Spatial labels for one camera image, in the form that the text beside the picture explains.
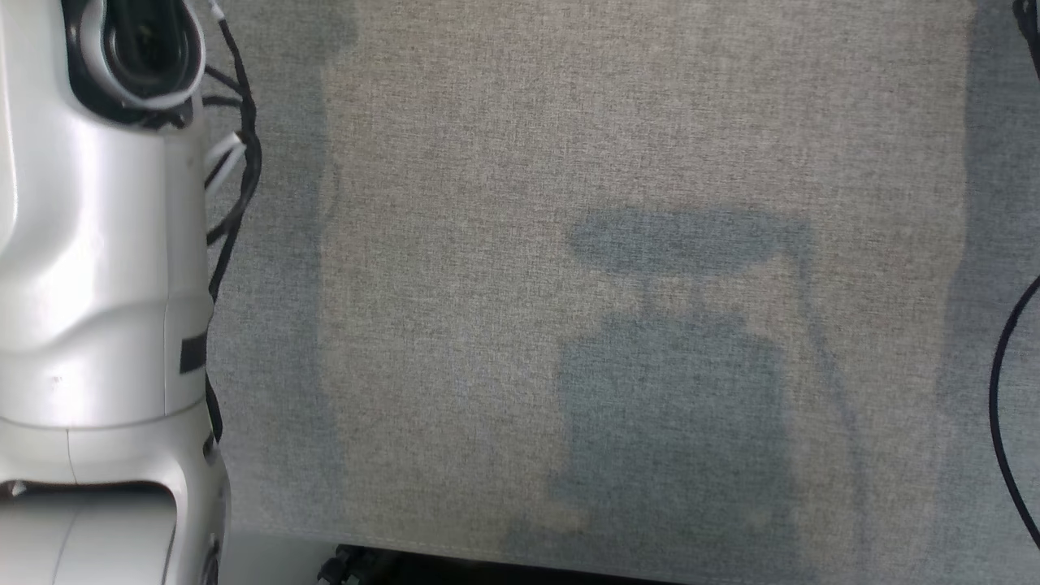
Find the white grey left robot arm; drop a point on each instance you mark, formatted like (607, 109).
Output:
(89, 284)

